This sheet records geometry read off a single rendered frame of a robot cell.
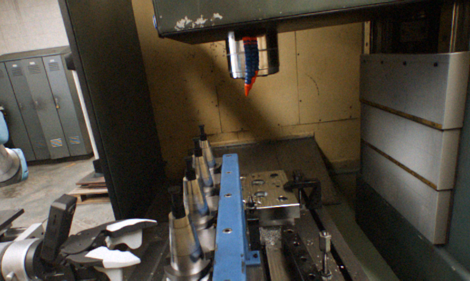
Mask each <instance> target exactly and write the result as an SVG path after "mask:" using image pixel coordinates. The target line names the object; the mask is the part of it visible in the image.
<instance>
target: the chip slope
mask: <svg viewBox="0 0 470 281"><path fill-rule="evenodd" d="M211 148H212V151H213V154H214V157H215V158H221V157H223V155H224V154H234V153H237V154H238V160H239V170H240V175H241V174H248V173H258V172H269V171H280V170H284V171H287V170H289V171H290V173H291V175H294V173H293V169H301V170H302V171H303V173H304V175H305V176H306V178H318V179H319V180H320V182H321V195H322V204H323V205H324V206H329V205H340V204H341V203H340V201H339V199H338V196H337V194H336V191H335V188H334V186H333V184H332V181H331V179H330V177H329V174H328V172H327V170H326V167H325V165H324V162H323V160H322V157H321V155H320V153H319V150H318V148H317V145H316V143H315V141H314V135H308V136H302V137H293V138H283V139H272V140H263V141H257V142H247V143H237V144H227V145H221V146H212V147H211ZM187 151H188V156H192V155H194V153H193V148H191V149H187Z"/></svg>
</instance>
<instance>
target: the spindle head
mask: <svg viewBox="0 0 470 281"><path fill-rule="evenodd" d="M455 1H461V0H153V3H154V9H155V13H156V19H157V25H158V31H159V34H161V35H162V37H165V38H168V39H172V40H175V41H179V42H183V43H187V44H189V45H197V44H202V43H210V42H218V41H224V40H225V38H227V37H231V36H234V32H238V31H246V30H254V29H259V28H266V29H267V31H278V33H285V32H293V31H301V30H309V29H314V28H322V27H330V26H338V25H346V24H352V23H360V22H367V21H376V20H383V19H386V18H390V17H395V16H399V15H402V14H407V13H411V12H415V11H420V10H423V9H427V8H432V7H436V6H441V5H442V4H446V3H450V2H455Z"/></svg>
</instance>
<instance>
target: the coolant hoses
mask: <svg viewBox="0 0 470 281"><path fill-rule="evenodd" d="M266 33H267V29H266V28H259V29H254V30H246V31H238V32H234V40H235V41H242V40H243V44H244V45H243V48H244V52H245V53H244V56H245V65H246V66H245V68H246V70H245V72H246V74H245V76H246V77H245V96H248V94H249V90H251V88H252V85H253V83H255V80H256V77H257V74H258V71H259V55H258V54H259V52H258V51H259V49H258V44H257V43H258V41H257V38H258V37H263V36H264V35H265V34H266Z"/></svg>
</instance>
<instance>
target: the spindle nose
mask: <svg viewBox="0 0 470 281"><path fill-rule="evenodd" d="M257 41H258V43H257V44H258V49H259V51H258V52H259V54H258V55H259V71H258V74H257V77H259V76H267V75H273V74H277V73H278V72H279V67H280V61H279V49H278V47H279V44H278V31H267V33H266V34H265V35H264V36H263V37H258V38H257ZM243 45H244V44H243V40H242V41H235V40H234V36H231V37H227V38H225V46H226V54H227V65H228V71H229V75H230V78H232V79H243V78H245V77H246V76H245V74H246V72H245V70H246V68H245V66H246V65H245V56H244V53H245V52H244V48H243Z"/></svg>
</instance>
